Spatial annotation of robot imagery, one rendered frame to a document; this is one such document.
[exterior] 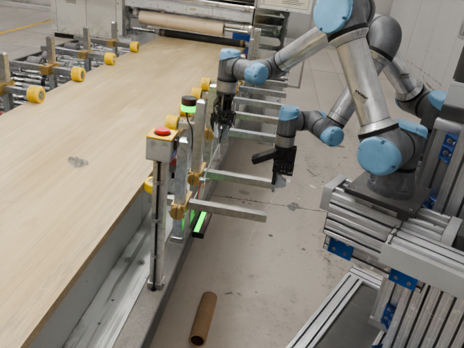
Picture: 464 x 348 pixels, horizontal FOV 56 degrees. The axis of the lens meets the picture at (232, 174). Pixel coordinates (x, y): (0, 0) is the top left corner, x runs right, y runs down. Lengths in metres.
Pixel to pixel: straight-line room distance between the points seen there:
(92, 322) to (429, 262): 1.01
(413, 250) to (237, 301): 1.28
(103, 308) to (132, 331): 0.22
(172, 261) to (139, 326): 0.31
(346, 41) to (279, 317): 1.56
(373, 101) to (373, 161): 0.17
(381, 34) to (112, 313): 1.27
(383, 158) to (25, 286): 0.98
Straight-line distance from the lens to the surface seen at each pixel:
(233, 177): 1.80
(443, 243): 1.48
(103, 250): 1.54
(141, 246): 1.76
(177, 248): 1.62
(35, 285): 1.19
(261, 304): 2.48
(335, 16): 1.30
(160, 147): 1.17
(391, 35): 1.64
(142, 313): 1.38
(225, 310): 2.42
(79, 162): 1.73
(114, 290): 1.57
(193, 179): 1.76
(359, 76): 1.30
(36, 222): 1.42
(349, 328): 2.19
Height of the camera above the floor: 1.66
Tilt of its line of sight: 26 degrees down
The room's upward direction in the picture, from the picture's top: 7 degrees clockwise
